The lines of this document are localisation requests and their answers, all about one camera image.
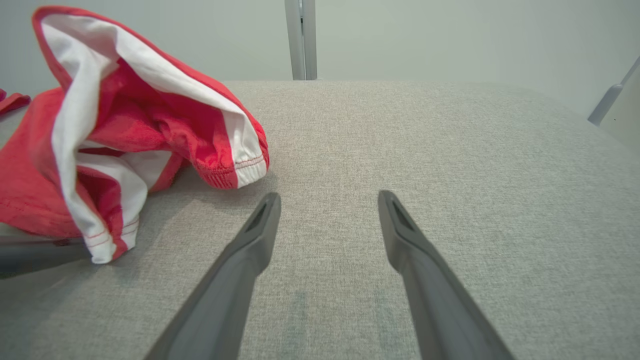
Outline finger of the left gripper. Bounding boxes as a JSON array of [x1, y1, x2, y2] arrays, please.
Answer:
[[0, 236, 94, 279]]

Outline grey fabric sofa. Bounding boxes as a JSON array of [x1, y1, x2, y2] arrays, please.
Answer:
[[0, 80, 640, 360]]

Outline red and white shorts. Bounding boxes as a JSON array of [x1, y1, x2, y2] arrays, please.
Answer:
[[0, 88, 32, 117], [0, 5, 271, 265]]

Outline grey angled metal bar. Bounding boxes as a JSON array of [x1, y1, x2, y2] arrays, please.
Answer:
[[587, 54, 640, 127]]

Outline grey metal post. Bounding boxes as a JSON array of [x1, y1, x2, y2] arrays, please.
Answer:
[[301, 0, 319, 81], [284, 0, 307, 81]]

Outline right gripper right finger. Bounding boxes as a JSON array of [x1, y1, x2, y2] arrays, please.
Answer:
[[377, 189, 517, 360]]

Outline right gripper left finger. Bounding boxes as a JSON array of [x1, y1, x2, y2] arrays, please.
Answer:
[[144, 192, 282, 360]]

